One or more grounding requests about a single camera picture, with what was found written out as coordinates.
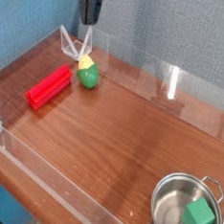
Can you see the yellow green toy corn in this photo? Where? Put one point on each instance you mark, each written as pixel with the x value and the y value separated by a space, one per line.
pixel 87 72

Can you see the clear acrylic back barrier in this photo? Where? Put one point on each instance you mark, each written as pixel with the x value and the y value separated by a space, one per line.
pixel 186 96

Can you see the clear acrylic barrier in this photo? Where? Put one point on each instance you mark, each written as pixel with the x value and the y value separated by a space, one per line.
pixel 71 197
pixel 186 96

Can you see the red plastic block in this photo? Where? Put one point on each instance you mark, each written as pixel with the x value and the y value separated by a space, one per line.
pixel 49 86

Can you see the green wooden cube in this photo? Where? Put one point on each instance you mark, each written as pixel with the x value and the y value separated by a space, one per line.
pixel 198 212

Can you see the clear acrylic front barrier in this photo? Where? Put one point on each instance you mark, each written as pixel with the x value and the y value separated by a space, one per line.
pixel 71 197

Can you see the stainless steel pot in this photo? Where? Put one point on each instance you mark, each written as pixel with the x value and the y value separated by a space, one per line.
pixel 180 198

